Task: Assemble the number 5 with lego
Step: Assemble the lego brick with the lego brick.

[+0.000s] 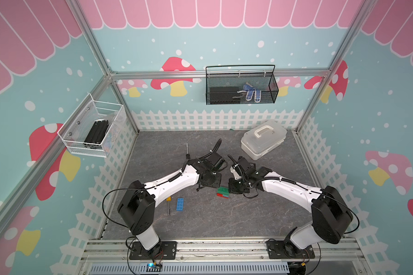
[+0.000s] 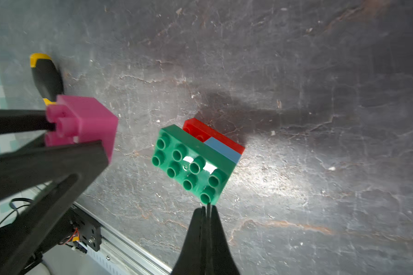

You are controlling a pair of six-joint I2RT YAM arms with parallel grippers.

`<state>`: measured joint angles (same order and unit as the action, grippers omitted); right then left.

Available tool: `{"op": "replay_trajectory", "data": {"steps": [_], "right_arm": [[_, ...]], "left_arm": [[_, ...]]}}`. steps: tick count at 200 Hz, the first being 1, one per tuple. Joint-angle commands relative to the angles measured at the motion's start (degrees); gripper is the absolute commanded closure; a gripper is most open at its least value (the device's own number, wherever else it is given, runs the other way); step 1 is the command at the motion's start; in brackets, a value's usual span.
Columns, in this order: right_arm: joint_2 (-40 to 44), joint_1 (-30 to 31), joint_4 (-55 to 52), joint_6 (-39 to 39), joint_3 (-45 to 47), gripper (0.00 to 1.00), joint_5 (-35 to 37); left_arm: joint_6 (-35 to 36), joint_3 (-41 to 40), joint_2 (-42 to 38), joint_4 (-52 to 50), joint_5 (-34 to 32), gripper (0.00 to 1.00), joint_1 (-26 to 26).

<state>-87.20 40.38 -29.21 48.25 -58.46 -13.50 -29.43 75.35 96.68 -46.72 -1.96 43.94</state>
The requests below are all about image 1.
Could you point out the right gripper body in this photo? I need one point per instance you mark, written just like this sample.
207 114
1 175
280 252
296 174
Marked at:
237 186

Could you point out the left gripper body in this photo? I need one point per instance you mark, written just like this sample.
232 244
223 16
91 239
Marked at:
213 181

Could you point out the green lego brick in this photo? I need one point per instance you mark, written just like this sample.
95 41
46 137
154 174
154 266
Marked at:
223 190

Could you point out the red lego brick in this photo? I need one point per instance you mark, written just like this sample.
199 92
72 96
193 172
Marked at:
222 195

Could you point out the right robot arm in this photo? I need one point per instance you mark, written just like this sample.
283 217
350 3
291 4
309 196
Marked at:
331 216

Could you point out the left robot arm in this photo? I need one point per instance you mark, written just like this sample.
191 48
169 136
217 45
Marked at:
138 204

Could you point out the long blue lego brick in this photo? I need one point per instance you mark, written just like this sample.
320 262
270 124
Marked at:
180 205

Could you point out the orange black screwdriver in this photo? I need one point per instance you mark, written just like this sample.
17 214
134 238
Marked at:
187 155

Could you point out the white plastic storage box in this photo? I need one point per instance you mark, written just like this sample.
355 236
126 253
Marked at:
259 141

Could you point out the yellow black screwdriver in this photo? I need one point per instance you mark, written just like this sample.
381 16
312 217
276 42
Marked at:
168 199

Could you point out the black box in black basket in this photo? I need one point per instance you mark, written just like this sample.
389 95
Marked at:
224 95

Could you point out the blue white item in basket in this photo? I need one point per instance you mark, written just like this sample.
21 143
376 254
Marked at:
250 93

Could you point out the green lit circuit board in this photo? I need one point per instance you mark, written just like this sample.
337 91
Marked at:
154 267

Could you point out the black item in white basket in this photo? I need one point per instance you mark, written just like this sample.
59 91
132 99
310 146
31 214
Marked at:
96 134

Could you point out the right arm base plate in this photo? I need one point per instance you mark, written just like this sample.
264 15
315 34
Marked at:
278 249

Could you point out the black wire mesh basket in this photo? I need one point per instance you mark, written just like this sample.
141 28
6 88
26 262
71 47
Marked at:
260 76

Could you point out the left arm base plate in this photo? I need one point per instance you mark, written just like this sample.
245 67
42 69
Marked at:
164 250

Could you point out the grey cable duct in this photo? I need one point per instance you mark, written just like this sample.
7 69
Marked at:
195 268

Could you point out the white wire mesh basket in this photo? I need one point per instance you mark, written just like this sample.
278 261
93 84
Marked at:
73 133

